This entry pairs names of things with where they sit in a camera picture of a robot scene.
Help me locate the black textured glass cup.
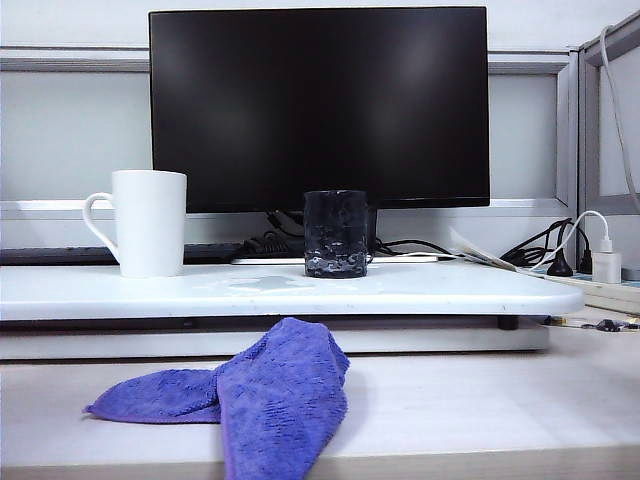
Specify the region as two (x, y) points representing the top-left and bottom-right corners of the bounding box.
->
(303, 189), (377, 279)

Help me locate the white flat monitor base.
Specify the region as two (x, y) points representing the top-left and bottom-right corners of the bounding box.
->
(230, 252), (454, 265)

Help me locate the white desk riser board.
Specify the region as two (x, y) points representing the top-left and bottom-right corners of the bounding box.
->
(0, 259), (586, 321)

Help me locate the black computer monitor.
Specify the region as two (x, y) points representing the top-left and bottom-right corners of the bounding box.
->
(148, 5), (491, 214)

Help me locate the folded paper booklet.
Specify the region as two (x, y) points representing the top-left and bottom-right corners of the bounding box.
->
(448, 224), (521, 274)

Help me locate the purple microfiber cloth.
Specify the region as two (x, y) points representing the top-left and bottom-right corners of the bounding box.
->
(82, 316), (351, 480)

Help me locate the white ceramic mug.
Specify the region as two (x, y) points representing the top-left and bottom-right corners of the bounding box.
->
(83, 169), (188, 279)

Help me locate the black round power plug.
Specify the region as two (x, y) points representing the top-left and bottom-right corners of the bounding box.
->
(547, 249), (575, 277)

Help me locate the black keyboard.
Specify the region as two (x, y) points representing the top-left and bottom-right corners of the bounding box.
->
(0, 242), (246, 266)

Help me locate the white power strip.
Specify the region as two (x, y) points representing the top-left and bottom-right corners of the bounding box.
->
(519, 264), (640, 314)

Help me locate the white USB charger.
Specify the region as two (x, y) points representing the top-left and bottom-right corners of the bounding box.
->
(592, 238), (623, 284)

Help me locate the black power cable bundle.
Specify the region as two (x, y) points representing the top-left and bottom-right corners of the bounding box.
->
(499, 217), (574, 274)

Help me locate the thin white charging cable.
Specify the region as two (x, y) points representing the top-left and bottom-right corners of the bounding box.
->
(529, 209), (611, 274)

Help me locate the grey aluminium partition frame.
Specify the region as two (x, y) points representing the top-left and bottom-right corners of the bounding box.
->
(577, 7), (640, 281)
(0, 46), (577, 211)

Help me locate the thick white hanging cable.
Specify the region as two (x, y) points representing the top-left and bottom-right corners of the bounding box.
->
(599, 24), (640, 211)

